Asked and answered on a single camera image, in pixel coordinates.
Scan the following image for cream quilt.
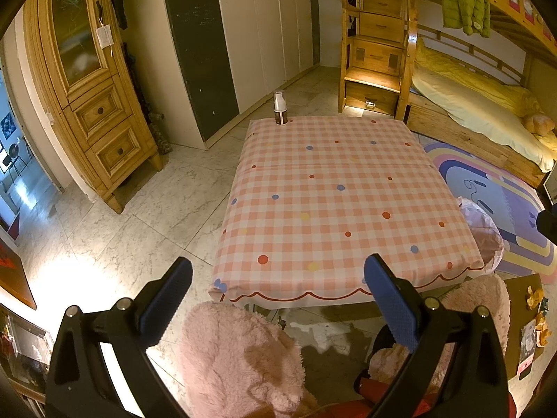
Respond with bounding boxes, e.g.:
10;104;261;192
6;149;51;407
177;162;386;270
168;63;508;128
411;67;557;172

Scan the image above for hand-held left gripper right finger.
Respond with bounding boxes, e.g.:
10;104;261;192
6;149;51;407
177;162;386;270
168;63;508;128
363;253;510;418

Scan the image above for clear display case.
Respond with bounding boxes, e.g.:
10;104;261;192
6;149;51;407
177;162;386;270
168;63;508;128
0;309;55;401

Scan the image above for dark wardrobe panel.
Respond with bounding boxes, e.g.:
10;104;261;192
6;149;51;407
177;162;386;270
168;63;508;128
160;0;240;142

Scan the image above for camouflage cloth bundle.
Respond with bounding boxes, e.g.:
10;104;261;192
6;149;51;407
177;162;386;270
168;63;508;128
122;44;172;155

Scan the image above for green puffer jacket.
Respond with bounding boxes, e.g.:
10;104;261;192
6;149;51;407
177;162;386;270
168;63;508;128
440;0;492;38

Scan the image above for wooden bunk bed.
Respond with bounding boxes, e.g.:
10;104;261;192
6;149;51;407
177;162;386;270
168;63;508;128
405;0;557;190

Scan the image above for tan plush toy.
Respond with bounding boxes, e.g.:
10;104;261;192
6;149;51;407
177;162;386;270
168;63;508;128
522;113;557;136

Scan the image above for wooden glass-door cabinet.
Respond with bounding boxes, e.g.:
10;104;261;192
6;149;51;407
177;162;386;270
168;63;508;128
24;0;164;214

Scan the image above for purple rainbow rug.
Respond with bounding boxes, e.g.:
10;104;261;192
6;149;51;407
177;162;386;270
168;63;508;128
422;141;557;286

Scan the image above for pink plastic trash bag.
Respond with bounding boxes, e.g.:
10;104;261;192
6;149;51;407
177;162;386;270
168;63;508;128
457;197;508;275

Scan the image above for brown cardboard sheet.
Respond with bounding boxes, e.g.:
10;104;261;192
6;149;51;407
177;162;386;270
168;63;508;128
507;274;547;379

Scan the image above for wooden stair drawers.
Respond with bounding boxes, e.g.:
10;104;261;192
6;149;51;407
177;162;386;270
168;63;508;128
338;0;421;118

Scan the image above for yellow blanket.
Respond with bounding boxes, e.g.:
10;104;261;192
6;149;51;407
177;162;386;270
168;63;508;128
415;37;544;118

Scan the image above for pink checkered tablecloth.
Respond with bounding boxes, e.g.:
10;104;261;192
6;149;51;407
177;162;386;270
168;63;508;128
209;115;486;310

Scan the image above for yellow crumpled scraps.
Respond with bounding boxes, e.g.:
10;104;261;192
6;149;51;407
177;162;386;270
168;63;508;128
524;286;554;346

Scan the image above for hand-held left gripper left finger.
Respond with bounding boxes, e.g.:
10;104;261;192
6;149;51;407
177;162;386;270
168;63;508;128
46;257;193;418

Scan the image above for white wardrobe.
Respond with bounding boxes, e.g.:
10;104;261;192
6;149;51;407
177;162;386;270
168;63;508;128
215;0;320;111

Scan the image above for white spray bottle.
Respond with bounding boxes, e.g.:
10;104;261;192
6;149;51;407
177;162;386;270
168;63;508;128
273;91;289;126

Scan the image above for red garment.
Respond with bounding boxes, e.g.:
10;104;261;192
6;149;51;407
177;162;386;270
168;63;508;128
359;379;518;418

